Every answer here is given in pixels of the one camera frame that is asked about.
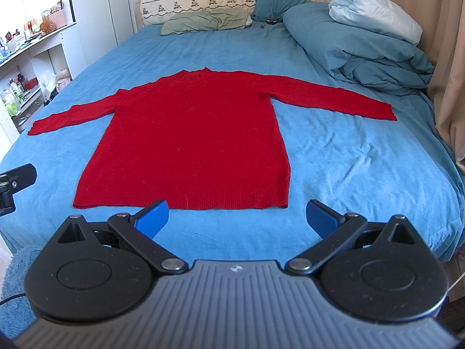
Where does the red knit sweater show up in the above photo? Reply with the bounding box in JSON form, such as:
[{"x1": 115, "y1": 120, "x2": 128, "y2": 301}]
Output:
[{"x1": 30, "y1": 69, "x2": 395, "y2": 210}]

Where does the white shelf unit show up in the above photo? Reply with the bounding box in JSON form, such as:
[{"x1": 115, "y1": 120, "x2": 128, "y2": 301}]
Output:
[{"x1": 0, "y1": 1, "x2": 88, "y2": 154}]

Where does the blue fluffy rug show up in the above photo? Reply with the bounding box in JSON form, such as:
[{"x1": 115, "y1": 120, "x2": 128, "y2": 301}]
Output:
[{"x1": 1, "y1": 247, "x2": 42, "y2": 339}]

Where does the teal blue duvet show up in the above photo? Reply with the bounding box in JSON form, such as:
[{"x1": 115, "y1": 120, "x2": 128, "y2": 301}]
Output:
[{"x1": 282, "y1": 2, "x2": 434, "y2": 95}]

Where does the white wardrobe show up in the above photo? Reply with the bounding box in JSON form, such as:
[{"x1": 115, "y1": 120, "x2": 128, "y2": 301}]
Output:
[{"x1": 70, "y1": 0, "x2": 134, "y2": 65}]

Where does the white folded blanket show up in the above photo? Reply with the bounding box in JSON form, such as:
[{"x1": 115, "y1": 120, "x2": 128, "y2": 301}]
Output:
[{"x1": 329, "y1": 0, "x2": 423, "y2": 46}]

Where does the green pillow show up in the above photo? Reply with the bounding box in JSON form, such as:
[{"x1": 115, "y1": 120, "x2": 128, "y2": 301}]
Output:
[{"x1": 160, "y1": 8, "x2": 252, "y2": 35}]

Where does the teal pillow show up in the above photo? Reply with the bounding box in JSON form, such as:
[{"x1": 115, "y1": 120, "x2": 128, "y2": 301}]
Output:
[{"x1": 251, "y1": 0, "x2": 310, "y2": 24}]

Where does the beige curtain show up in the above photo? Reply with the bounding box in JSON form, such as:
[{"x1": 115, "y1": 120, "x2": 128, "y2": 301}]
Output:
[{"x1": 391, "y1": 0, "x2": 464, "y2": 170}]

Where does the black cable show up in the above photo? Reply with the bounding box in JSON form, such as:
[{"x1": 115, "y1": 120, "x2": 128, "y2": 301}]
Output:
[{"x1": 0, "y1": 293, "x2": 28, "y2": 307}]

